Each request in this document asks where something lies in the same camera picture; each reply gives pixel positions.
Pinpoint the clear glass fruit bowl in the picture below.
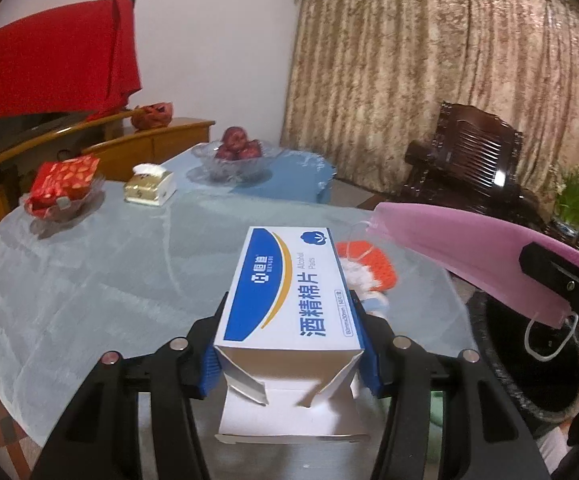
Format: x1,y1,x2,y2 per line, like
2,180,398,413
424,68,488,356
191,141,285,183

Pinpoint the red patterned snack packet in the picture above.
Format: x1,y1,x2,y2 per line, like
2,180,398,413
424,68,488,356
28,155,101,207

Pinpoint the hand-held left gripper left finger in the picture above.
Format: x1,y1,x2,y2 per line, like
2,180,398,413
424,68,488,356
30,292,230,480

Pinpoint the red-brown carved bowl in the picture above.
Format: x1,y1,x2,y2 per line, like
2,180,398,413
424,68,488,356
130,101,175,131

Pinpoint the wooden cabinet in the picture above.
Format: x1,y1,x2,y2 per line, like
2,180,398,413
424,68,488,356
0,110,216,251

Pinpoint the blue tablecloth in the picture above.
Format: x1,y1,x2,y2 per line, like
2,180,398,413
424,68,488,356
162,147,337,206

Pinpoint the pink face mask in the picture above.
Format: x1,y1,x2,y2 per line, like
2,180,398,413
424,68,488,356
348,202,579,361

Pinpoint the dark wooden chair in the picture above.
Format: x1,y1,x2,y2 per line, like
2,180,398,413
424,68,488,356
400,101,540,211

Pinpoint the black television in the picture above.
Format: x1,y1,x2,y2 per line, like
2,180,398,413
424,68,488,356
0,110,90,166

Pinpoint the translucent white table cover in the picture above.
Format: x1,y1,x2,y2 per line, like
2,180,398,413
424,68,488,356
0,180,477,456

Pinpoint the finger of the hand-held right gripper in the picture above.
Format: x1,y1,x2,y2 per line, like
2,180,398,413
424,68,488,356
518,242,579,322

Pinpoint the gold and white tissue box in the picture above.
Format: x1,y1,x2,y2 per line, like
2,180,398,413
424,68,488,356
123,163,178,207

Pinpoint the black trash bin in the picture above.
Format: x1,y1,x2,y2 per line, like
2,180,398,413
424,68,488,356
468,290,579,423

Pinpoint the beige patterned curtain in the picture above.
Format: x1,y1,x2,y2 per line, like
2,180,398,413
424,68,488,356
280,0,579,226

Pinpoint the white crumpled wrapper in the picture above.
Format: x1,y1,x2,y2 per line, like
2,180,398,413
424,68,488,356
342,259,390,317

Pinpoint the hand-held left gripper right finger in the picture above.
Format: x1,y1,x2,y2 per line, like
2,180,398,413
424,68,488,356
349,290,553,480

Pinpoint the blue and white cardboard box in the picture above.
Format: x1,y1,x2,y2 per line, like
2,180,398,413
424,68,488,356
214,226,371,445

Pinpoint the red cloth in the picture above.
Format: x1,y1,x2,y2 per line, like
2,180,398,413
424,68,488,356
0,0,143,127

